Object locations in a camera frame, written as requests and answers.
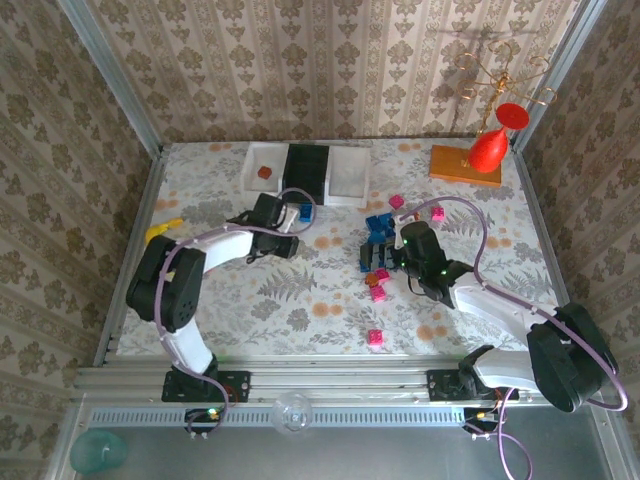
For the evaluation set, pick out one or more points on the clear glass globe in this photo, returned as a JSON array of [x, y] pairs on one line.
[[292, 412]]

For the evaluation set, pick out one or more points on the red plastic wine glass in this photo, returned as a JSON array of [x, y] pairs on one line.
[[487, 150]]

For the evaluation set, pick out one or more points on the floral patterned table cloth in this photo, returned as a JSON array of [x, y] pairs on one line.
[[325, 310]]

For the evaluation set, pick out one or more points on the long aluminium base rail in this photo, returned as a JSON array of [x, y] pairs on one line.
[[340, 380]]

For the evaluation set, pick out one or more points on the aluminium side rail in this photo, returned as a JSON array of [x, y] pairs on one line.
[[146, 200], [541, 225]]

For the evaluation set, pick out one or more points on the aluminium frame post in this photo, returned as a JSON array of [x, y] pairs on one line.
[[567, 50], [116, 75]]

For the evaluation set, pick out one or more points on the teal plastic cup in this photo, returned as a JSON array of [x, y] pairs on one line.
[[95, 450]]

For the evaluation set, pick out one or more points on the black container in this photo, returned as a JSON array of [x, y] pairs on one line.
[[306, 170]]

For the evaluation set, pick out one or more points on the pink lego brick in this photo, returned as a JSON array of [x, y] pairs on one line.
[[438, 213], [375, 337], [378, 293], [383, 274], [397, 201]]

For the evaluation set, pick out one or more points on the white container with orange legos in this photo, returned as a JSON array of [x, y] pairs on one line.
[[252, 160]]

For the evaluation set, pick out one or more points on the white container with pink legos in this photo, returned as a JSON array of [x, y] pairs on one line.
[[345, 177]]

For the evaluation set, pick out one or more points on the small black circuit board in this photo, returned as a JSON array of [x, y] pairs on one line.
[[204, 416], [479, 417]]

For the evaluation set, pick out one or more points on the red balloon ornament stand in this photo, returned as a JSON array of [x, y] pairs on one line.
[[460, 167]]

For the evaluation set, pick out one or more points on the yellow toy banana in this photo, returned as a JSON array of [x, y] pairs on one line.
[[157, 231]]

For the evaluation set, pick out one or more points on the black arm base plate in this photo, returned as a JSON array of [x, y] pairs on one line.
[[237, 385], [440, 385]]

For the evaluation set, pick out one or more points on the grey metal shelf plate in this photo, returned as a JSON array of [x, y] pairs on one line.
[[350, 455]]

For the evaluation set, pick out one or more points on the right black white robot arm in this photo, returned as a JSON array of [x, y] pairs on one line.
[[500, 305]]

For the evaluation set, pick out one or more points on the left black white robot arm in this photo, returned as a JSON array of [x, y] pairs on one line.
[[225, 245]]

